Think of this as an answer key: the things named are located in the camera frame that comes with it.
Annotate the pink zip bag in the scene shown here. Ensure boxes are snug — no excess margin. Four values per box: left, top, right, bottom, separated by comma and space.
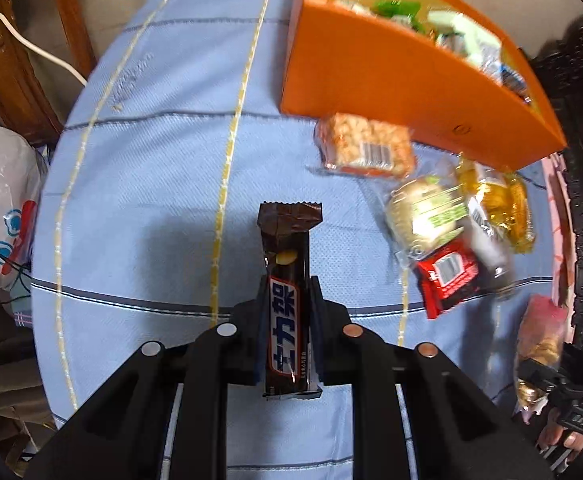
514, 294, 571, 413

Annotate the peanut brittle packet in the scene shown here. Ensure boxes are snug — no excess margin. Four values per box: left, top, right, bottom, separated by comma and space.
315, 112, 417, 179

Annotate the white cable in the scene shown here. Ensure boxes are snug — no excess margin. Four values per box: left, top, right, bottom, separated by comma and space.
0, 7, 88, 85

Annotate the white green snack packet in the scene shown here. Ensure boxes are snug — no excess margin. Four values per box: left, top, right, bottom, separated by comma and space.
429, 9, 503, 70

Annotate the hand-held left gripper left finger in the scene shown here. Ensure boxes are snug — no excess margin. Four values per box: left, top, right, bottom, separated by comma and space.
34, 275, 269, 480

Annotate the white plastic bag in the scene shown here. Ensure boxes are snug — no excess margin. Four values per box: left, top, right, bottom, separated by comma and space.
0, 122, 48, 291

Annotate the person's right hand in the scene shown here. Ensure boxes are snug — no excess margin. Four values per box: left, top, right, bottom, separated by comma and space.
540, 404, 583, 457

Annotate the wooden chair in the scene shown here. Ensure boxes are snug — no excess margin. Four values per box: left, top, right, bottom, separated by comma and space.
0, 0, 98, 142

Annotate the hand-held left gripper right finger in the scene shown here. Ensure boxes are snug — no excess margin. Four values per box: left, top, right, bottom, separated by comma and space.
309, 275, 555, 480

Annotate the pink patterned cloth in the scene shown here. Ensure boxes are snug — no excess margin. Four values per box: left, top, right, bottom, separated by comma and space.
541, 154, 578, 311

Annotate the yellow snack packet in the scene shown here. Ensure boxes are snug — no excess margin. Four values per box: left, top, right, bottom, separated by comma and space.
455, 157, 536, 256

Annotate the round cake packet green label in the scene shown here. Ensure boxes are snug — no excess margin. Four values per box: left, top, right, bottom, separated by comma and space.
385, 175, 468, 267

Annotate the orange cardboard box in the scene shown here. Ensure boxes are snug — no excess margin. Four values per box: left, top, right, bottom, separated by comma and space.
280, 0, 568, 171

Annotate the brown chocolate bar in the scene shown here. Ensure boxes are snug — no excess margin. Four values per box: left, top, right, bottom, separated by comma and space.
256, 200, 325, 401

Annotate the blue striped tablecloth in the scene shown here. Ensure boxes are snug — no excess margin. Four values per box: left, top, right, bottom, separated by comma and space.
31, 0, 572, 480

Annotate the red black snack packet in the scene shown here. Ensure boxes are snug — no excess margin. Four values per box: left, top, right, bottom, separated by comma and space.
414, 237, 483, 321

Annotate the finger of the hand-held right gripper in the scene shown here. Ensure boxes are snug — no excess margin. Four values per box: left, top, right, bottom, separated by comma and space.
515, 357, 583, 433

